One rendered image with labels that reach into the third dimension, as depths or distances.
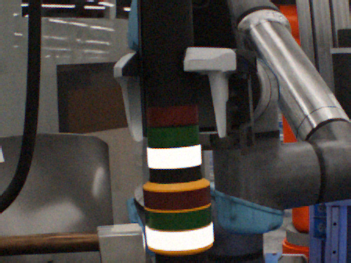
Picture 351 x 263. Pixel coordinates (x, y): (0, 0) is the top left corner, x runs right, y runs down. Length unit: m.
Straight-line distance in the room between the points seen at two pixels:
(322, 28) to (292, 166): 0.64
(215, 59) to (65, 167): 0.20
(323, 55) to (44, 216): 0.88
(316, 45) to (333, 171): 0.62
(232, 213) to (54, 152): 0.21
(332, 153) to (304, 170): 0.04
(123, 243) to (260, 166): 0.28
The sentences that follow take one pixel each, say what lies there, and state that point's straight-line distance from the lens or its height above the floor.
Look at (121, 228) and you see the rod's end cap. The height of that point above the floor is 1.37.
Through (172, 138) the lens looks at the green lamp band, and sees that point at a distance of 0.37.
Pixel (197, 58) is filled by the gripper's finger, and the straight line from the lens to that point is 0.36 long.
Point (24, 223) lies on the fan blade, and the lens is 0.47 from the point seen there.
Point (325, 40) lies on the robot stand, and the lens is 1.25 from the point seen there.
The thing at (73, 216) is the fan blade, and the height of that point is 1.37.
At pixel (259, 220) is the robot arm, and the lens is 0.64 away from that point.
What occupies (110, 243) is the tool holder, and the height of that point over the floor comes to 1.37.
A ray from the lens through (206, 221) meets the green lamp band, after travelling 0.38.
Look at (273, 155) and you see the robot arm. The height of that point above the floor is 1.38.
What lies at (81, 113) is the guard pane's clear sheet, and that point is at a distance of 1.54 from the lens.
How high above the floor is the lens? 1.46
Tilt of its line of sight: 7 degrees down
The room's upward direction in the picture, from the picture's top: 3 degrees counter-clockwise
